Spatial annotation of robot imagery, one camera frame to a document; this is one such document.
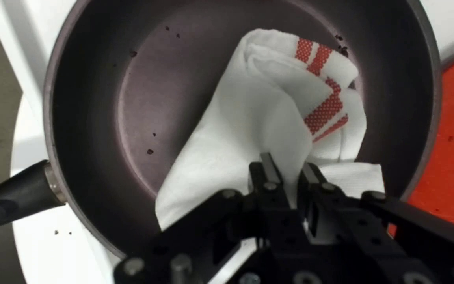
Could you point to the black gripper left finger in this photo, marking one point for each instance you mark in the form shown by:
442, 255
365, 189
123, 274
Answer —
272, 210

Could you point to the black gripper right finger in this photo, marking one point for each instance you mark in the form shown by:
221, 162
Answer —
342, 225

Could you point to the white towel with red stripes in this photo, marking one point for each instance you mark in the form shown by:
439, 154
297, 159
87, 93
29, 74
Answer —
259, 120

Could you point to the dark frying pan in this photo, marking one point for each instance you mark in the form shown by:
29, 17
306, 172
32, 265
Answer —
149, 94

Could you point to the red plate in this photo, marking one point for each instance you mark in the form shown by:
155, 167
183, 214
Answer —
448, 146

